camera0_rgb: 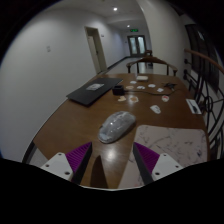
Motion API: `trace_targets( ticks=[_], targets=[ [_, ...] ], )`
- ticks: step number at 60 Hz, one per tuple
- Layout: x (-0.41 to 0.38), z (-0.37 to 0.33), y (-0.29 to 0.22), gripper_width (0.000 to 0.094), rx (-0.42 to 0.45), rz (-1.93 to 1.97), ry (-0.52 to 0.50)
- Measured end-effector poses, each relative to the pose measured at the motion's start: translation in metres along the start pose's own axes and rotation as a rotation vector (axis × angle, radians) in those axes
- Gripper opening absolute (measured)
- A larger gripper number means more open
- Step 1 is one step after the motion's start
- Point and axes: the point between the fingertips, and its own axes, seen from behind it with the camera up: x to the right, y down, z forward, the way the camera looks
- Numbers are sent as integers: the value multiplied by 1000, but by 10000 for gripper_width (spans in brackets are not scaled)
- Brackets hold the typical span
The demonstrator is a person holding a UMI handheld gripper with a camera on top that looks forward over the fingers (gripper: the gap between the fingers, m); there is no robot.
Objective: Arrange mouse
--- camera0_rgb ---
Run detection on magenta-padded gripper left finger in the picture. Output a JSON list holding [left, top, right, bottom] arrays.
[[39, 141, 94, 186]]

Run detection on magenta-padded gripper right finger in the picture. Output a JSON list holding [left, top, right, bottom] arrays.
[[132, 141, 185, 186]]

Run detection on white marble-print mouse pad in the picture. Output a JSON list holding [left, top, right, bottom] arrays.
[[118, 124, 209, 190]]

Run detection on white booklet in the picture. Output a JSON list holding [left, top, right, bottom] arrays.
[[185, 98, 203, 116]]

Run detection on black key bunch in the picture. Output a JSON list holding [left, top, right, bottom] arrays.
[[165, 82, 178, 90]]

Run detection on black closed laptop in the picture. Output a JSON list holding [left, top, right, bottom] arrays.
[[65, 77, 124, 107]]

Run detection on small black box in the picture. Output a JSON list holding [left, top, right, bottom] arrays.
[[112, 85, 125, 96]]

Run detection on wooden armchair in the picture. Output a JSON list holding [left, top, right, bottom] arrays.
[[125, 55, 179, 77]]

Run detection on black railing with wooden handrail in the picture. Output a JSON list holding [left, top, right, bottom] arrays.
[[182, 48, 224, 161]]

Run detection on beige room door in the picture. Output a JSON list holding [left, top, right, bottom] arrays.
[[84, 26, 108, 75]]

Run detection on glass double door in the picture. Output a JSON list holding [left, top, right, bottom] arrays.
[[127, 34, 147, 57]]

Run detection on dark window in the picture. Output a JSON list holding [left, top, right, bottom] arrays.
[[184, 23, 221, 96]]

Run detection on recessed ceiling lights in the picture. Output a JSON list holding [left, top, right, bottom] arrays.
[[112, 6, 132, 28]]

